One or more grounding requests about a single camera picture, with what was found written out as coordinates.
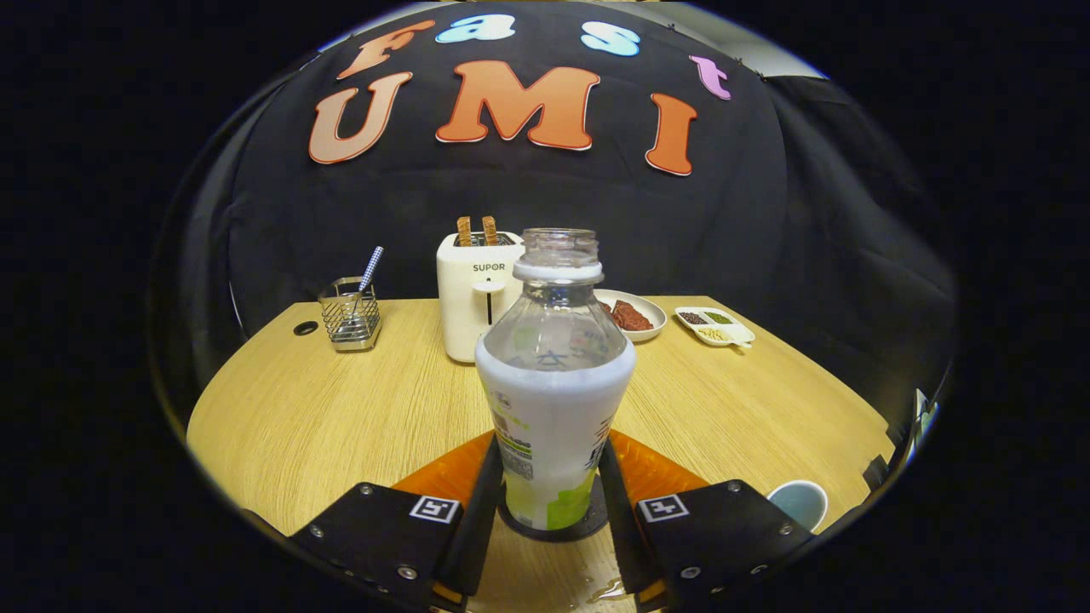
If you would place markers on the white divided condiment dish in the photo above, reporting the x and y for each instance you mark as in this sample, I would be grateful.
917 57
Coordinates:
715 328

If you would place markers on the white cup blue inside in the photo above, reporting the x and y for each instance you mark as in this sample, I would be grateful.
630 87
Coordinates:
800 502

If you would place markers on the white round plate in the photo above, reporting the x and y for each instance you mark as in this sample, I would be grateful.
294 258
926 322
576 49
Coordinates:
651 330

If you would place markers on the brown meat pieces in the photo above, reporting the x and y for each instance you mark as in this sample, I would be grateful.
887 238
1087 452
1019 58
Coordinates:
632 317

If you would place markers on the white toaster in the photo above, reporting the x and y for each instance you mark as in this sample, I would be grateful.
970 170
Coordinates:
464 315

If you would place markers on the brown toast slice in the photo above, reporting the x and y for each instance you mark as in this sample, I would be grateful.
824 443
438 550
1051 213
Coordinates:
464 230
490 230

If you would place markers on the dark brown round coaster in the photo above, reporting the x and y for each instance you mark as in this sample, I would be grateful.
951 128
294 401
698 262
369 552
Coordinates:
596 515

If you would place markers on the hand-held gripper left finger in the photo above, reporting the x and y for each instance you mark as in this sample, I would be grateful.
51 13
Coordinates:
473 545

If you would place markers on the clear juice bottle white label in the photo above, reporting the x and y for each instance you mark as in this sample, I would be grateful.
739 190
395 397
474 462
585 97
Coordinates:
553 409

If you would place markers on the wooden table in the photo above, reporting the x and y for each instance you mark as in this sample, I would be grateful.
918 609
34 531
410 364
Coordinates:
341 417

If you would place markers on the black backdrop cloth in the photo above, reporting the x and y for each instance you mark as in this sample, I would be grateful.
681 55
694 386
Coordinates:
724 238

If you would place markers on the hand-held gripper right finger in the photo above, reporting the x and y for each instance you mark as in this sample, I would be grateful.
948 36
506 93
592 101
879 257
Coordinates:
622 545

